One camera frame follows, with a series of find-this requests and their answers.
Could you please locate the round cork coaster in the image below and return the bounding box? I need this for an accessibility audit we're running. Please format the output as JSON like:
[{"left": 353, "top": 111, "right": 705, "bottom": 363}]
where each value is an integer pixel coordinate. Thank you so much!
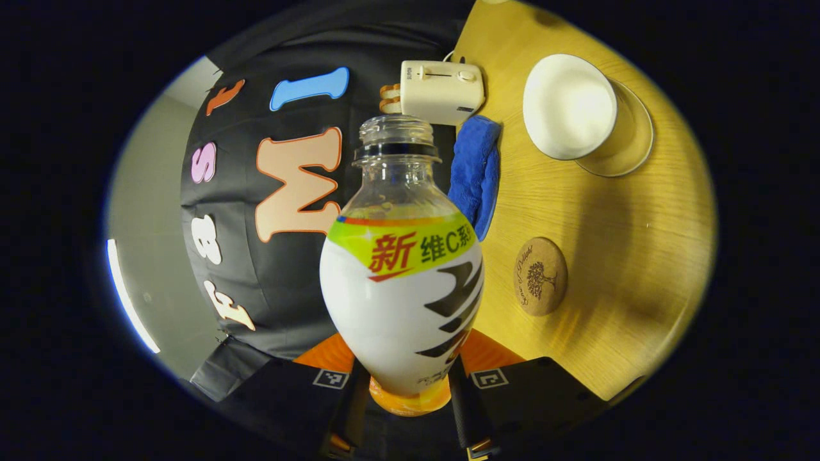
[{"left": 514, "top": 237, "right": 569, "bottom": 317}]

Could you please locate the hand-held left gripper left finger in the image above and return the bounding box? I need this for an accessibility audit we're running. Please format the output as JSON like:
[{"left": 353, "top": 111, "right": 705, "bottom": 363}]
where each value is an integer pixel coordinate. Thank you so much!
[{"left": 211, "top": 332, "right": 372, "bottom": 461}]

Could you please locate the black backdrop cloth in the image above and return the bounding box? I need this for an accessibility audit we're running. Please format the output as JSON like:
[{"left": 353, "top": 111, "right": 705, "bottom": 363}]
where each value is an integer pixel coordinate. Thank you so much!
[{"left": 179, "top": 0, "right": 478, "bottom": 401}]

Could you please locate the plastic water bottle white label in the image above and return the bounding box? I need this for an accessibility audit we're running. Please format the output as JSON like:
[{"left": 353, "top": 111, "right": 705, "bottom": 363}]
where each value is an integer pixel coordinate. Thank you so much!
[{"left": 319, "top": 114, "right": 486, "bottom": 417}]

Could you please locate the blue towel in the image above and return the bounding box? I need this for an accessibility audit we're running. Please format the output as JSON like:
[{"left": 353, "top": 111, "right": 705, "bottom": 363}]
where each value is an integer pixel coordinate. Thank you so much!
[{"left": 447, "top": 115, "right": 502, "bottom": 242}]

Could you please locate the white toaster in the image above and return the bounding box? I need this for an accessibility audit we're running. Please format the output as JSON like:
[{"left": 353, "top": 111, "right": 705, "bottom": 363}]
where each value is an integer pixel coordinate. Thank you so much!
[{"left": 400, "top": 60, "right": 486, "bottom": 126}]

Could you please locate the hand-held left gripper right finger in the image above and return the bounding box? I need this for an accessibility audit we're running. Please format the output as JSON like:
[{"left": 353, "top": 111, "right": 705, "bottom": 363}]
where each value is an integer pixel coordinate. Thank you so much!
[{"left": 447, "top": 328, "right": 611, "bottom": 461}]

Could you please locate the white teacup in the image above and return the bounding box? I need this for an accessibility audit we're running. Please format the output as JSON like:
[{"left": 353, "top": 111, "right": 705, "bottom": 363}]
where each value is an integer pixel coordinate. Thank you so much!
[{"left": 523, "top": 54, "right": 618, "bottom": 161}]

